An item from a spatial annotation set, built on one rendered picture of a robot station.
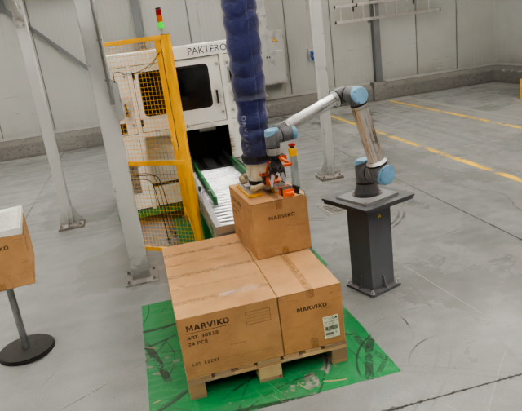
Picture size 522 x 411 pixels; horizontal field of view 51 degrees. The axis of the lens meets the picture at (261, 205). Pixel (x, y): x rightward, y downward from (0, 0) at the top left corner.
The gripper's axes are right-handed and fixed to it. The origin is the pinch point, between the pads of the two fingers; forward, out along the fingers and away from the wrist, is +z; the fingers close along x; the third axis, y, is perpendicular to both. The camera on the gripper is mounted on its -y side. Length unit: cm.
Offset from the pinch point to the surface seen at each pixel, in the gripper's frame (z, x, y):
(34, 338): 103, 185, 76
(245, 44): -89, 2, 30
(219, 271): 52, 46, 6
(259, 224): 27.2, 13.9, 9.7
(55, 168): 30, 175, 363
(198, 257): 52, 55, 39
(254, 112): -44, 2, 32
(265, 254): 49, 13, 10
